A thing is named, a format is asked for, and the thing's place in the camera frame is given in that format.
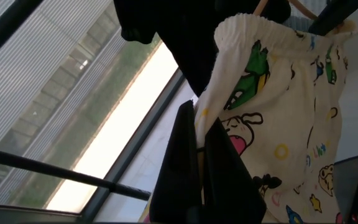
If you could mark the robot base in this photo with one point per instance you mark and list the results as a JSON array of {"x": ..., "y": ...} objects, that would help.
[{"x": 356, "y": 168}]

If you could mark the black garment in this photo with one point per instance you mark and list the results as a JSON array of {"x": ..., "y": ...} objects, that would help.
[{"x": 182, "y": 37}]

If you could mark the cream printed garment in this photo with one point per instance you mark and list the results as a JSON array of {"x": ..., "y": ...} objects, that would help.
[{"x": 291, "y": 93}]

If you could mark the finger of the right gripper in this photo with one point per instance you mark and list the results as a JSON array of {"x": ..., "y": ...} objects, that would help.
[{"x": 337, "y": 14}]

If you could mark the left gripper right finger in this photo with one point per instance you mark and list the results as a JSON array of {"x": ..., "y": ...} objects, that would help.
[{"x": 228, "y": 186}]

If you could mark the pink clothes hanger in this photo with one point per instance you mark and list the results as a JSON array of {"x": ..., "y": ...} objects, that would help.
[{"x": 304, "y": 10}]

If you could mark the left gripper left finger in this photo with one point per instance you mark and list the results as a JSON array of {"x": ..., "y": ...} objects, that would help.
[{"x": 179, "y": 174}]

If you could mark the window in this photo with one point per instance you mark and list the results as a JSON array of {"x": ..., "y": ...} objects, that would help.
[{"x": 137, "y": 146}]

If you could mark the black clothes rack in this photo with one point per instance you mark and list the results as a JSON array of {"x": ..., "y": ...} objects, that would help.
[{"x": 57, "y": 172}]

